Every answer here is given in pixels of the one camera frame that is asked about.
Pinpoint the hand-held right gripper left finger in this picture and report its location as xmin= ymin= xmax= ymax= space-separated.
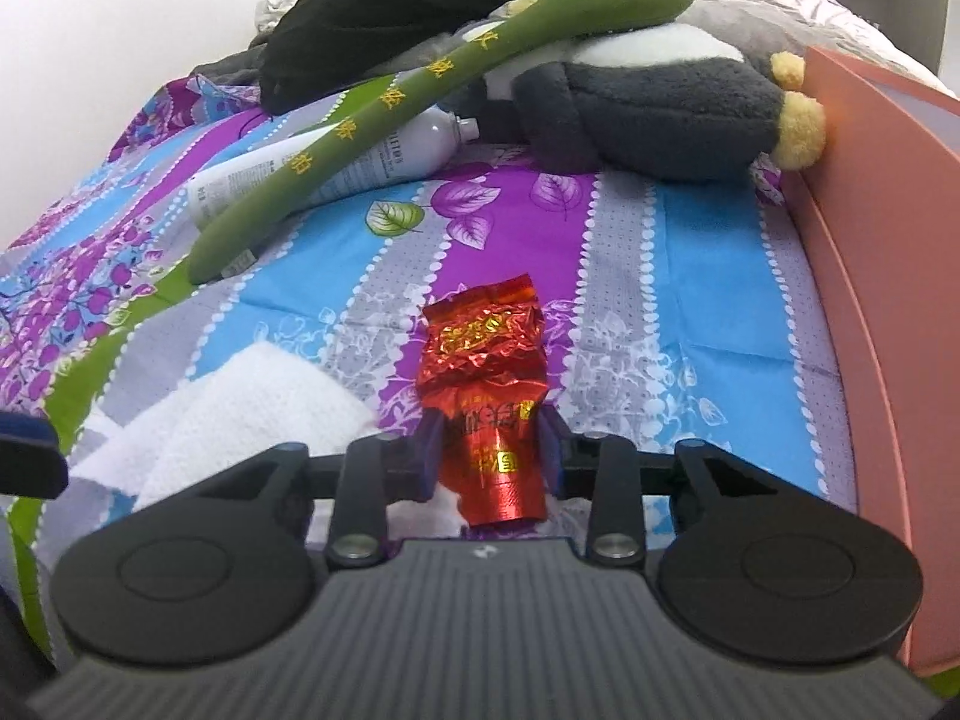
xmin=191 ymin=409 xmax=449 ymax=567

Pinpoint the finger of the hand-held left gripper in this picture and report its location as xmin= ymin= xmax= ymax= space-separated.
xmin=0 ymin=411 xmax=70 ymax=500

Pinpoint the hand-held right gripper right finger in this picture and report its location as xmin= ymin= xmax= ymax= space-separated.
xmin=538 ymin=405 xmax=785 ymax=567

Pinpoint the red foil packet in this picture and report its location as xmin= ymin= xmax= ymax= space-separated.
xmin=416 ymin=274 xmax=548 ymax=527

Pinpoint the white towel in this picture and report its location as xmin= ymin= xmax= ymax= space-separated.
xmin=67 ymin=341 xmax=470 ymax=541

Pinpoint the orange cardboard box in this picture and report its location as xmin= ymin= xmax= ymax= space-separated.
xmin=780 ymin=45 xmax=960 ymax=676

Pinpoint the white spray bottle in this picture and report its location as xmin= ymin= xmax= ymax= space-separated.
xmin=186 ymin=109 xmax=481 ymax=230

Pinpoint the grey white penguin plush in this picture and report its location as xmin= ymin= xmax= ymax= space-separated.
xmin=442 ymin=19 xmax=827 ymax=181

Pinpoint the long green plush stick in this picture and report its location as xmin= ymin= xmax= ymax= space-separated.
xmin=186 ymin=0 xmax=697 ymax=286

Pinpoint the grey blanket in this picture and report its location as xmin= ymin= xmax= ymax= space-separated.
xmin=187 ymin=45 xmax=271 ymax=85

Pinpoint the black clothing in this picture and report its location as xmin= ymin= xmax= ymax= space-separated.
xmin=259 ymin=0 xmax=601 ymax=117

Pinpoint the white crumpled cloth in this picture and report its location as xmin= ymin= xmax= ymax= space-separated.
xmin=251 ymin=0 xmax=301 ymax=35

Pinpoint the white duvet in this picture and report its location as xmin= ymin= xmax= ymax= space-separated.
xmin=675 ymin=0 xmax=938 ymax=83

